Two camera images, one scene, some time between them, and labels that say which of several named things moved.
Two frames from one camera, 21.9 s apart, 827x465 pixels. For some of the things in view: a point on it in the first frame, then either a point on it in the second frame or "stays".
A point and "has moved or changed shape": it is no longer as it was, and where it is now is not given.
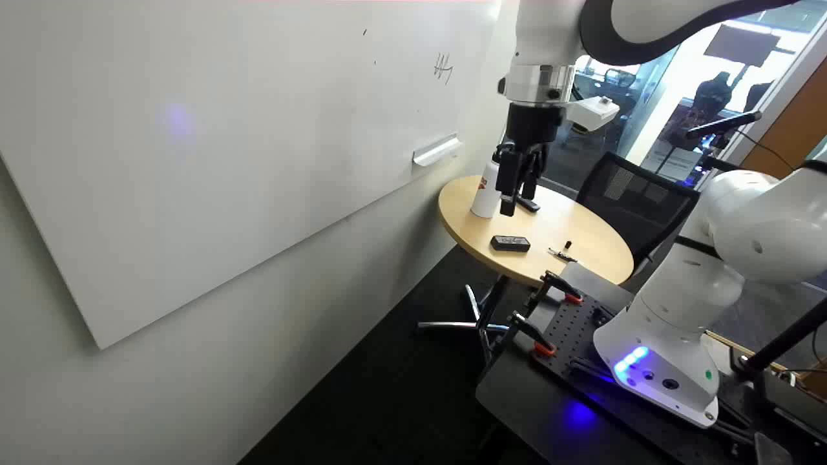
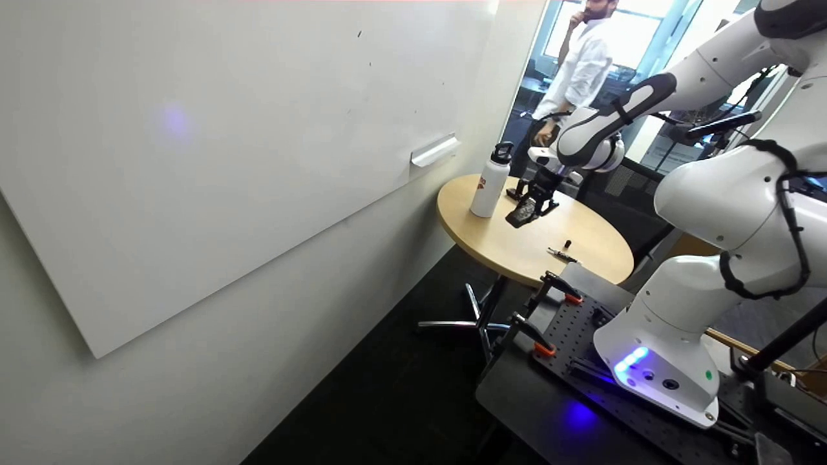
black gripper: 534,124 -> 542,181
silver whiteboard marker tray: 432,150 stays
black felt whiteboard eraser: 511,243 has moved or changed shape
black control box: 546,383 stays
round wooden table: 529,243 stays
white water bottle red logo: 487,200 stays
